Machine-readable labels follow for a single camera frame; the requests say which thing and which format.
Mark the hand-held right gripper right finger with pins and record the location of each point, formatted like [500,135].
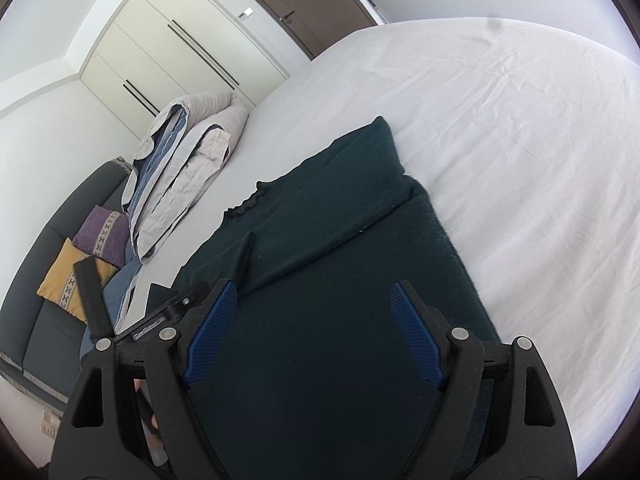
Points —
[415,330]

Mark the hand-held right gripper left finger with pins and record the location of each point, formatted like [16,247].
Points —
[212,330]

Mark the dark green knit sweater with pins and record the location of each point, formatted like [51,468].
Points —
[325,260]

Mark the person's left hand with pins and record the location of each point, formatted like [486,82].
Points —
[154,421]

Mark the blue grey blanket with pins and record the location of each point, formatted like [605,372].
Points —
[122,285]

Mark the yellow patterned cushion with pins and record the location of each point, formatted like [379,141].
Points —
[60,280]

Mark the purple patterned cushion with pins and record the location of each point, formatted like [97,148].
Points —
[102,232]

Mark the dark grey upholstered bench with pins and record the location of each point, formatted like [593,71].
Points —
[30,330]

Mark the folded beige duvet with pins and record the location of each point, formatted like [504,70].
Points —
[165,195]

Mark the white bed sheet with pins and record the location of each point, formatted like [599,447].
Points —
[500,135]

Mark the cream wardrobe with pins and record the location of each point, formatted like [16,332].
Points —
[150,35]

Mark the wall socket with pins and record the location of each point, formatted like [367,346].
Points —
[50,424]

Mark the wall light switch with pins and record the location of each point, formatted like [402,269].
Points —
[246,13]

